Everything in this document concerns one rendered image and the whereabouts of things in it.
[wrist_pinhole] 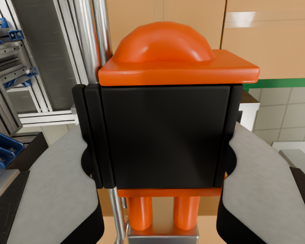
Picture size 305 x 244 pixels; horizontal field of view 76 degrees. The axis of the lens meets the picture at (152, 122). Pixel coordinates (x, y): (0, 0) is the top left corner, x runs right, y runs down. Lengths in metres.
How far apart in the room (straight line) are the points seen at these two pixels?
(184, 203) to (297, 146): 1.78
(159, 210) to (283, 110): 1.54
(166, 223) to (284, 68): 0.77
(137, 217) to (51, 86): 1.13
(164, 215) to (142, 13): 0.63
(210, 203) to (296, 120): 1.41
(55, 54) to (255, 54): 0.94
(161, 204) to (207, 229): 0.27
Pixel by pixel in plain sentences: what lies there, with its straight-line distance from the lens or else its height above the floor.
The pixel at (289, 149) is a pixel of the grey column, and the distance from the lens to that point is 1.89.
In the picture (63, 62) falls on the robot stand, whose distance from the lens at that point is 1.19.
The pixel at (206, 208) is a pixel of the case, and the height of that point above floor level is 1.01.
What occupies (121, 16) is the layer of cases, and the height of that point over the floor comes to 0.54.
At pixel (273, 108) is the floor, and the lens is 1.64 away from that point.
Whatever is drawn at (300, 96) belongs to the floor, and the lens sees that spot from 1.70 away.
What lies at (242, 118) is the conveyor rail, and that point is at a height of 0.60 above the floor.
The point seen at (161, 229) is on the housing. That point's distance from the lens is 0.19.
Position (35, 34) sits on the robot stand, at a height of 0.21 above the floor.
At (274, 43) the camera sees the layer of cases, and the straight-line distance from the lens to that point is 0.84.
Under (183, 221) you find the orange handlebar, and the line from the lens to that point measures 0.18.
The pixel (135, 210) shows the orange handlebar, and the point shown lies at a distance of 0.17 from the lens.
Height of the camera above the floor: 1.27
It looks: 61 degrees down
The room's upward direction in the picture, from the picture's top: 179 degrees counter-clockwise
